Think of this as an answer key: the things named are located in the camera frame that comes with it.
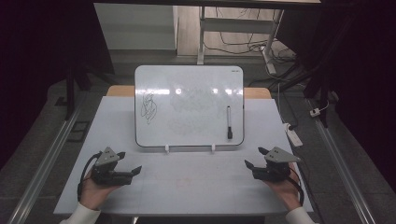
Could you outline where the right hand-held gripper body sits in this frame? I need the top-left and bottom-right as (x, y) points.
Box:
(252, 146), (303, 182)

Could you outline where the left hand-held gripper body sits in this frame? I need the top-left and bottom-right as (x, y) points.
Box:
(90, 146), (134, 187)

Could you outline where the black and white marker pen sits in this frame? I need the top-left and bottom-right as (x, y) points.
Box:
(226, 105), (233, 140)

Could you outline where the white whiteboard with scribble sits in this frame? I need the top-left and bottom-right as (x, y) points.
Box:
(134, 64), (246, 148)

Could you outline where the person's right hand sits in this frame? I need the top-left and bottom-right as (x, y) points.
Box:
(262, 162), (304, 213)

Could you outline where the person's left hand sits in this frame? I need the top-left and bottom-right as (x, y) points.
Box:
(78, 168), (123, 211)

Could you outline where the black metal stand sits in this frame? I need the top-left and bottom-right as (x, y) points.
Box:
(64, 59), (116, 121)

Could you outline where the dark curtain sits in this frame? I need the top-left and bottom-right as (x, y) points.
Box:
(276, 0), (396, 185)
(0, 0), (115, 171)

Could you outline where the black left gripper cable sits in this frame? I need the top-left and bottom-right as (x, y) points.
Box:
(77, 151), (103, 202)

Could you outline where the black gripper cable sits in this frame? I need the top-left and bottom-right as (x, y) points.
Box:
(77, 151), (103, 202)
(287, 167), (305, 207)

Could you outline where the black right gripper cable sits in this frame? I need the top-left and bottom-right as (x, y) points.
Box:
(287, 167), (305, 207)

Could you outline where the black floor frame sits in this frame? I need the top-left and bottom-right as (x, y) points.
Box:
(66, 119), (92, 144)

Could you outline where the aluminium floor rail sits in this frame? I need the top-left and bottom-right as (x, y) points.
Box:
(305, 98), (378, 224)
(7, 91), (89, 224)

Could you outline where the tangle of black floor cables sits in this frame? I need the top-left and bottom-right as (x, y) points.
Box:
(204, 7), (297, 63)

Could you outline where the white metal desk frame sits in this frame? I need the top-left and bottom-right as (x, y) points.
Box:
(196, 6), (285, 76)

